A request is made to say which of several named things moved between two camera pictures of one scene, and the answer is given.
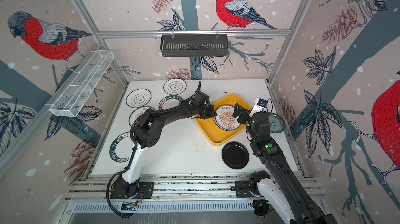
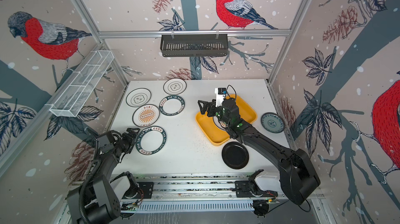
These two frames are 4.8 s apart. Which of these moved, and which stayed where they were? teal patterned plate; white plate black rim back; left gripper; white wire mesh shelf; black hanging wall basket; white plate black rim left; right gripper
Moved: left gripper; right gripper
Stayed: black hanging wall basket; white wire mesh shelf; white plate black rim left; white plate black rim back; teal patterned plate
